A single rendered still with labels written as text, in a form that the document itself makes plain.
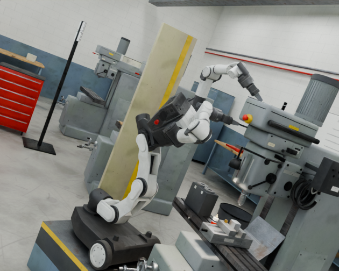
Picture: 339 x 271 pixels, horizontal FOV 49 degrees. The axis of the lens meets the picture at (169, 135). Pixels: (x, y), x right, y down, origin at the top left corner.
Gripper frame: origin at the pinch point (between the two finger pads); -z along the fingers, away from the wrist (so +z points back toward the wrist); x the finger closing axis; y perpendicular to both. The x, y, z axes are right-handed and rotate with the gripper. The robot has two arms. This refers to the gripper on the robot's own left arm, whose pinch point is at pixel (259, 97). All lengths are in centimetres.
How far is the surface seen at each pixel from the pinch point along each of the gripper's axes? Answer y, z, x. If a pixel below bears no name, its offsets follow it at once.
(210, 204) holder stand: -75, -45, -27
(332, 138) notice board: 100, -172, -486
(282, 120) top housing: 1.8, -19.1, 15.5
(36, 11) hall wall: -264, 493, -698
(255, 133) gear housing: -15.7, -17.1, 6.7
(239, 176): -41, -34, 8
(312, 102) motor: 26.2, -24.7, -5.2
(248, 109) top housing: -10.1, -1.8, 8.2
